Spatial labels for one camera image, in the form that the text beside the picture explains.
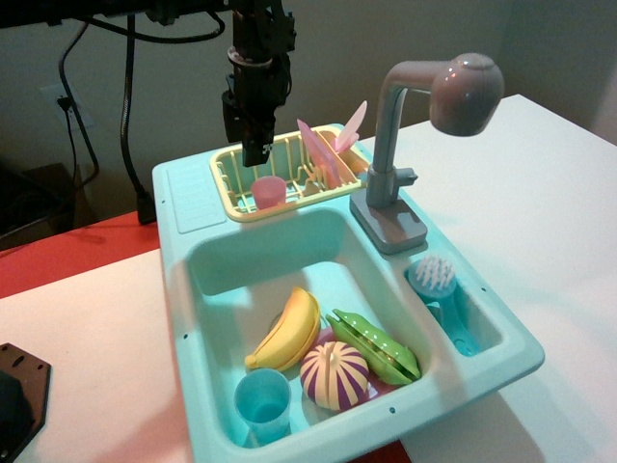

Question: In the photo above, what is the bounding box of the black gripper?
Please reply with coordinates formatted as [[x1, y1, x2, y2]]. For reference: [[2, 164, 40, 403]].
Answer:
[[222, 51, 292, 167]]

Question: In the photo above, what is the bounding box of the pink plastic cup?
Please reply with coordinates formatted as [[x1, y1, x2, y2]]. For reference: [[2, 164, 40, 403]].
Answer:
[[251, 176, 286, 210]]

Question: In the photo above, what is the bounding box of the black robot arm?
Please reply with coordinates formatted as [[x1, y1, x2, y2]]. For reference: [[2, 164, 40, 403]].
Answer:
[[1, 1, 296, 167]]

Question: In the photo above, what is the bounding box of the yellow dish drying rack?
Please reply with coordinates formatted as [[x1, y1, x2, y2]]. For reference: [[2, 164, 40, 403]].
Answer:
[[210, 130, 370, 223]]

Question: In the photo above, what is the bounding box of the light blue toy sink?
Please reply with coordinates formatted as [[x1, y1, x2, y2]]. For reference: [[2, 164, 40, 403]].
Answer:
[[153, 151, 545, 462]]

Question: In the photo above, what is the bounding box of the blue plastic cup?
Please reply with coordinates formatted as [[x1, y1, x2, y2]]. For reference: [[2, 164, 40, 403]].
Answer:
[[234, 368, 291, 445]]

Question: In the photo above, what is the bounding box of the pink plastic plate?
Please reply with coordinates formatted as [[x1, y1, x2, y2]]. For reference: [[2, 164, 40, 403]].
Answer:
[[297, 120, 341, 189]]

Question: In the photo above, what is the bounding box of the yellow toy banana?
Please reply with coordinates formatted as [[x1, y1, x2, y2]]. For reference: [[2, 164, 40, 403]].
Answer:
[[244, 286, 321, 371]]

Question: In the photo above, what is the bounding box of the blue dish brush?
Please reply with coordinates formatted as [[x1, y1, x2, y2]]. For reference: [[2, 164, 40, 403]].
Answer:
[[405, 255, 480, 357]]

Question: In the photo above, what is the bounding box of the grey toy faucet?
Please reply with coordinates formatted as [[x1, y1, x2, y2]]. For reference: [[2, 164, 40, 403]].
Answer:
[[350, 53, 504, 255]]

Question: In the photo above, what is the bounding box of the purple striped toy onion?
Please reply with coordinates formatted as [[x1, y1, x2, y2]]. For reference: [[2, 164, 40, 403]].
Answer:
[[300, 341, 369, 411]]

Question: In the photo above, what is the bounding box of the green toy pea pod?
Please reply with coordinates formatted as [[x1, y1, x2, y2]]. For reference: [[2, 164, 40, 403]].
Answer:
[[326, 309, 422, 386]]

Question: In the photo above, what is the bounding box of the black flexible hose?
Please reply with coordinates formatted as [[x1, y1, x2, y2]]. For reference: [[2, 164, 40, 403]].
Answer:
[[119, 14, 158, 227]]

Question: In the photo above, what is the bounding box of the black cable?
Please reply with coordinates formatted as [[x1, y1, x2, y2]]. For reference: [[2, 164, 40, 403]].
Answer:
[[0, 21, 100, 242]]

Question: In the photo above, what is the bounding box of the white wall outlet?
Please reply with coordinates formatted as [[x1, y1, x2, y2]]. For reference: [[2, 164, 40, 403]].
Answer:
[[40, 83, 95, 132]]

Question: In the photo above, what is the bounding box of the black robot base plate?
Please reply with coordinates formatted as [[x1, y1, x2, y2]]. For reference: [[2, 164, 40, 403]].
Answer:
[[1, 342, 51, 462]]

